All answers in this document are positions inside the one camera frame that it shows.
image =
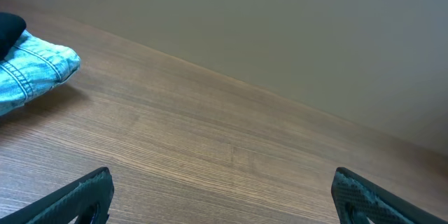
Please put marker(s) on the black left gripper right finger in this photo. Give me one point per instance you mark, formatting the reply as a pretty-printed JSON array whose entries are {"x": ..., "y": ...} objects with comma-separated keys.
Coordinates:
[{"x": 359, "y": 201}]

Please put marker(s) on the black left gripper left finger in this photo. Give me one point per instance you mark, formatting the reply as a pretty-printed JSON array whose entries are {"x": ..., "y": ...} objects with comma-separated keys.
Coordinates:
[{"x": 85, "y": 200}]

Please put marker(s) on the light blue denim jeans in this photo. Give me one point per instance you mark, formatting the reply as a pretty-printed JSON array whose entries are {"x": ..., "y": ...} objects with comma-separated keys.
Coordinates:
[{"x": 33, "y": 67}]

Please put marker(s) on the folded black garment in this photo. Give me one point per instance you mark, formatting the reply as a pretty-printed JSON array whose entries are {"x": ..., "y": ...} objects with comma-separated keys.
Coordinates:
[{"x": 11, "y": 28}]

